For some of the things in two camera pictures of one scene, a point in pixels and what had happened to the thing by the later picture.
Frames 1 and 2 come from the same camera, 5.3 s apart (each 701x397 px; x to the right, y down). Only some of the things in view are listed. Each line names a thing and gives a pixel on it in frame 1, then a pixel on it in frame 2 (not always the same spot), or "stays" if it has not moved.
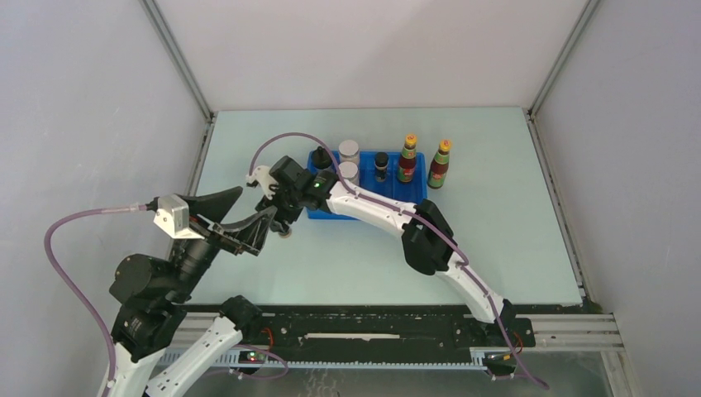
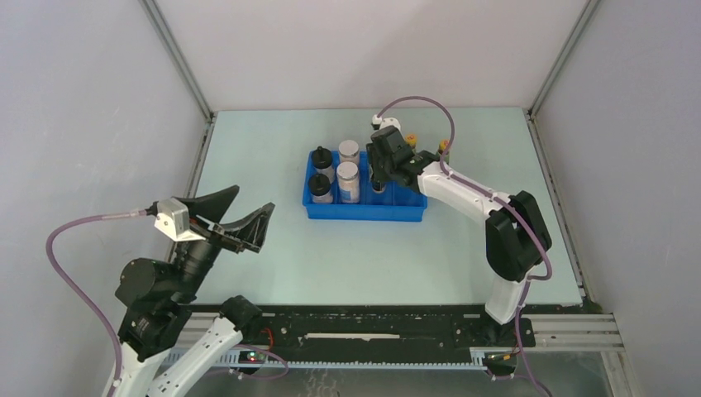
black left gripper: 250,232 stays
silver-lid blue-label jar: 349,171 stays
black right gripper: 291,216 to 377,173
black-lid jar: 321,158 stays
